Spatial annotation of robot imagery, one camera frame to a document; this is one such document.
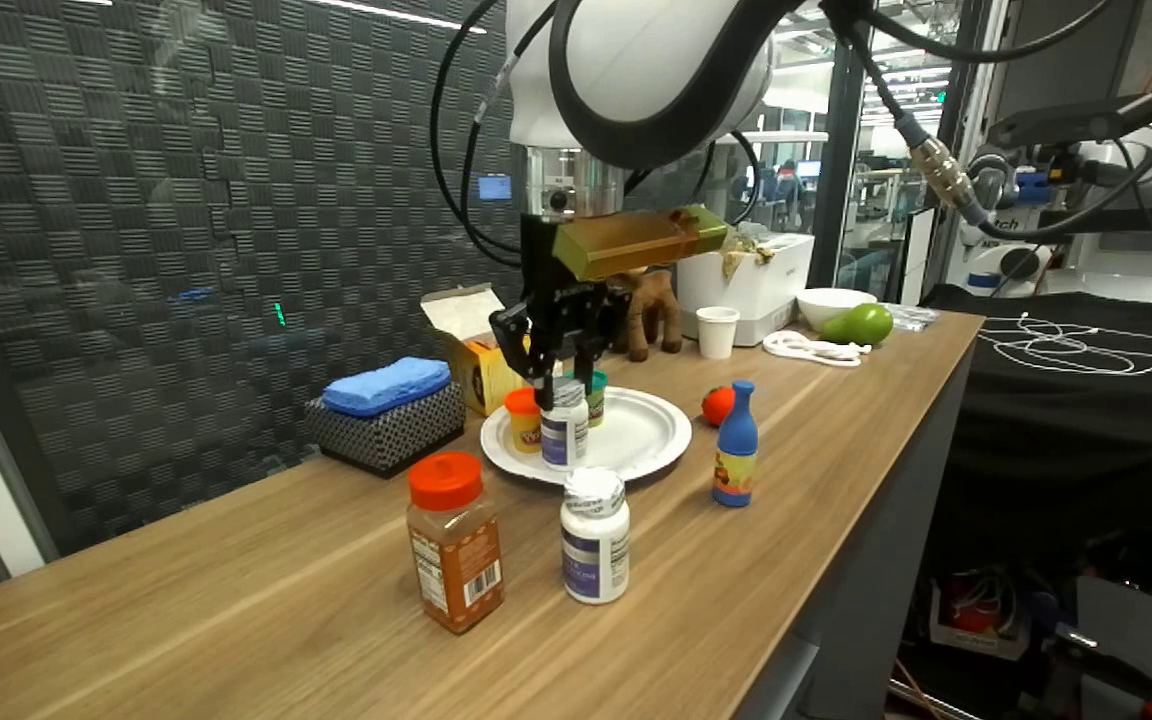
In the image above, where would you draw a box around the grey basket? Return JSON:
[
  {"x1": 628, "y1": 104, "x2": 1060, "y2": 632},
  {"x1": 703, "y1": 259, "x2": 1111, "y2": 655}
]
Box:
[{"x1": 304, "y1": 383, "x2": 463, "y2": 478}]

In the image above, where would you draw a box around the orange lid play-doh can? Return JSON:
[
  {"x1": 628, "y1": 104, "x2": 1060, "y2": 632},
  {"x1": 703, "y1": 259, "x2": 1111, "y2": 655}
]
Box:
[{"x1": 505, "y1": 383, "x2": 541, "y2": 452}]

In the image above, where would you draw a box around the white bowl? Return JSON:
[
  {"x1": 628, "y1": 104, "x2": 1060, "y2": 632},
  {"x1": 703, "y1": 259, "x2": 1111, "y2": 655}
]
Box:
[{"x1": 797, "y1": 287, "x2": 870, "y2": 328}]

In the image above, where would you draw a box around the white pill bottle blue label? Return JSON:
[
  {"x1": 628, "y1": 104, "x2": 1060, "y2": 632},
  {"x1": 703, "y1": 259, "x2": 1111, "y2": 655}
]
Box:
[{"x1": 559, "y1": 468, "x2": 632, "y2": 606}]

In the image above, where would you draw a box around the yellow open cardboard box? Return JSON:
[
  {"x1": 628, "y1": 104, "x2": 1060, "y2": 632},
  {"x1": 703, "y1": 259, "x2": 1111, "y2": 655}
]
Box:
[{"x1": 418, "y1": 285, "x2": 520, "y2": 416}]

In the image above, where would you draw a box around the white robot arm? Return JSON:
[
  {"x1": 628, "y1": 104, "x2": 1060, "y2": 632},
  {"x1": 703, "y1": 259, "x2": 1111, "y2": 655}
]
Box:
[{"x1": 490, "y1": 0, "x2": 863, "y2": 408}]

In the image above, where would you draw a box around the white round plate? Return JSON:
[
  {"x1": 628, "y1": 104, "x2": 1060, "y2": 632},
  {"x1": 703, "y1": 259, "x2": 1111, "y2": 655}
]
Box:
[{"x1": 480, "y1": 389, "x2": 693, "y2": 483}]

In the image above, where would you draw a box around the orange lid spice jar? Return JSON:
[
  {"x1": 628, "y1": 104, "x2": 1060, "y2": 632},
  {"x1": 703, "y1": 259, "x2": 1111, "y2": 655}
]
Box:
[{"x1": 406, "y1": 452, "x2": 505, "y2": 632}]

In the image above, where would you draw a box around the brown moose plush toy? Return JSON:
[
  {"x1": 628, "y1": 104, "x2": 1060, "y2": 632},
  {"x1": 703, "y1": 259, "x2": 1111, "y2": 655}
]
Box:
[{"x1": 607, "y1": 270, "x2": 684, "y2": 362}]

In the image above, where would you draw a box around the blue folded cloth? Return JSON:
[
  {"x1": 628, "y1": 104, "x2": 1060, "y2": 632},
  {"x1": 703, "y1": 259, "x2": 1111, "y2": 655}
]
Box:
[{"x1": 322, "y1": 358, "x2": 452, "y2": 421}]

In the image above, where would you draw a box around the blue toy bottle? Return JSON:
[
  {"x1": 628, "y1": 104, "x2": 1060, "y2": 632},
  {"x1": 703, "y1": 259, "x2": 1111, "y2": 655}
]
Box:
[{"x1": 710, "y1": 382, "x2": 759, "y2": 509}]

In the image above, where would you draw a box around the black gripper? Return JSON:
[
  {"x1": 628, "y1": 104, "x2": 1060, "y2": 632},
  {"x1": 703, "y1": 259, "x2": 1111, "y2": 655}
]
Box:
[{"x1": 489, "y1": 216, "x2": 622, "y2": 408}]

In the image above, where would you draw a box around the green apple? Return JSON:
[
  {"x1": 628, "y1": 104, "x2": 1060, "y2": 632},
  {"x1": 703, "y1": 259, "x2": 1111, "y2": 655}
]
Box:
[{"x1": 819, "y1": 306, "x2": 890, "y2": 344}]

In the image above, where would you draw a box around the white paper cup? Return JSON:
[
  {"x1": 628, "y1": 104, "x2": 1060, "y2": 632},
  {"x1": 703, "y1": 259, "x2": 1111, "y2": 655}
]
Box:
[{"x1": 697, "y1": 310, "x2": 739, "y2": 362}]

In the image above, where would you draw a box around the white coiled rope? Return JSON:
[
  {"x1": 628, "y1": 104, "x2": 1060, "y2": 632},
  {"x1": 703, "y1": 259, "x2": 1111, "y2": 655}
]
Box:
[{"x1": 976, "y1": 310, "x2": 1152, "y2": 382}]

